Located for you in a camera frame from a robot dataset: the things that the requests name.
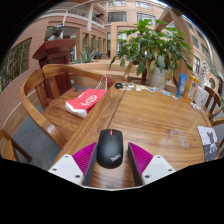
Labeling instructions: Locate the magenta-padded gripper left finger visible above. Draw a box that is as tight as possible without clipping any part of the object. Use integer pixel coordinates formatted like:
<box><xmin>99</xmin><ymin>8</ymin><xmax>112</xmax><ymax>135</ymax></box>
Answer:
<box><xmin>48</xmin><ymin>141</ymin><xmax>99</xmax><ymax>187</ymax></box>

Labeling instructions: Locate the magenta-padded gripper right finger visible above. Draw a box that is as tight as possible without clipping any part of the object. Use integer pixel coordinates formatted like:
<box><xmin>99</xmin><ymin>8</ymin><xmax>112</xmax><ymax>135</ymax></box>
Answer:
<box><xmin>127</xmin><ymin>141</ymin><xmax>177</xmax><ymax>187</ymax></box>

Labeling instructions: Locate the black computer mouse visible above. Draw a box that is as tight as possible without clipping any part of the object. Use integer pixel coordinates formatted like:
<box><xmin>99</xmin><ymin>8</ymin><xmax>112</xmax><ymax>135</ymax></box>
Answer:
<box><xmin>96</xmin><ymin>128</ymin><xmax>124</xmax><ymax>169</ymax></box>

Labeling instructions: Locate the grey white printed mouse pad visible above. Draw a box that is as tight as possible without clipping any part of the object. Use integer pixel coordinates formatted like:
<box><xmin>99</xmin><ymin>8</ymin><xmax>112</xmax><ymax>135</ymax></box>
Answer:
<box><xmin>197</xmin><ymin>125</ymin><xmax>220</xmax><ymax>163</ymax></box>

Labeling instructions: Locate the wooden armchair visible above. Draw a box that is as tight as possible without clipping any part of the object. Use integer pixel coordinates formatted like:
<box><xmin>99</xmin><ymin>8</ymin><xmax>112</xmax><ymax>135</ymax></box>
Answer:
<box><xmin>211</xmin><ymin>116</ymin><xmax>224</xmax><ymax>159</ymax></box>
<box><xmin>0</xmin><ymin>128</ymin><xmax>33</xmax><ymax>163</ymax></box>
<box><xmin>203</xmin><ymin>85</ymin><xmax>224</xmax><ymax>121</ymax></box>
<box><xmin>18</xmin><ymin>63</ymin><xmax>115</xmax><ymax>149</ymax></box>
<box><xmin>123</xmin><ymin>61</ymin><xmax>148</xmax><ymax>84</ymax></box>

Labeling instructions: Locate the red and white bag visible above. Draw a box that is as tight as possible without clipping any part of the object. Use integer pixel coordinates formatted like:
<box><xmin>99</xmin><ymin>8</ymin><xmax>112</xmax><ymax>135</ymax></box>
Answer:
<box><xmin>65</xmin><ymin>75</ymin><xmax>109</xmax><ymax>119</ymax></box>

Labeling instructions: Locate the small white packet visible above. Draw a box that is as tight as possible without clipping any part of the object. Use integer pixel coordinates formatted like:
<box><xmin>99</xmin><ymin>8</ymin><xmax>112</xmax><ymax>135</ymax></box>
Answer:
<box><xmin>190</xmin><ymin>101</ymin><xmax>203</xmax><ymax>111</ymax></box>

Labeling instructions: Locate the white pump bottle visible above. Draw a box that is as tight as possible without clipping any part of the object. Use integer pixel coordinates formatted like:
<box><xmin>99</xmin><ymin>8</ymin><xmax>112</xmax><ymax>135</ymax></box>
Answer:
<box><xmin>193</xmin><ymin>85</ymin><xmax>210</xmax><ymax>108</ymax></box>

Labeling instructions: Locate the blue tube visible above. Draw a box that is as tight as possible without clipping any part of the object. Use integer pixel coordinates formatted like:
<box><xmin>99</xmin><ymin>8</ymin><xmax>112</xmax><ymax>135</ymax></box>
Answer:
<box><xmin>175</xmin><ymin>72</ymin><xmax>188</xmax><ymax>99</ymax></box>

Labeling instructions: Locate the yellow orange bottle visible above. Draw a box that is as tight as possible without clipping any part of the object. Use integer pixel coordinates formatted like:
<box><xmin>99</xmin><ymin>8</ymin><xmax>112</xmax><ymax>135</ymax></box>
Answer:
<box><xmin>183</xmin><ymin>74</ymin><xmax>200</xmax><ymax>103</ymax></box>

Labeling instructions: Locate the white statue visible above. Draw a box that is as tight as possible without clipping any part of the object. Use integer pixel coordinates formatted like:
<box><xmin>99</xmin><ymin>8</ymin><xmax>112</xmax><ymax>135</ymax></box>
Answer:
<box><xmin>199</xmin><ymin>61</ymin><xmax>209</xmax><ymax>81</ymax></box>

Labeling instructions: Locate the spiky green agave plant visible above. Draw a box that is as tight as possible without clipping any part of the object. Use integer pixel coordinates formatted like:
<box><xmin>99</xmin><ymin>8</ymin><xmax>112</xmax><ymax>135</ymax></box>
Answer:
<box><xmin>74</xmin><ymin>46</ymin><xmax>99</xmax><ymax>64</ymax></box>

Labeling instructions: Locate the dark red wooden lectern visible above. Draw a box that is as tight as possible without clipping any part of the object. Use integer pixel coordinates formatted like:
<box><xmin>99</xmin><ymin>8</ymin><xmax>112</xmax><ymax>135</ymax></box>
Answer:
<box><xmin>32</xmin><ymin>38</ymin><xmax>77</xmax><ymax>99</ymax></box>

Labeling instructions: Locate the green potted plant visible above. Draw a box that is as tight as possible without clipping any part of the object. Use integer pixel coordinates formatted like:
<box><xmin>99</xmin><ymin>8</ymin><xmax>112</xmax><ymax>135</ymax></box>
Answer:
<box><xmin>109</xmin><ymin>19</ymin><xmax>194</xmax><ymax>90</ymax></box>

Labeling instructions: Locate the dark bust statue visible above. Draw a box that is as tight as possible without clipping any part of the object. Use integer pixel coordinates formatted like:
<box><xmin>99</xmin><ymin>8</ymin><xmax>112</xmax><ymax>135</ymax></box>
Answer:
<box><xmin>46</xmin><ymin>23</ymin><xmax>65</xmax><ymax>42</ymax></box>

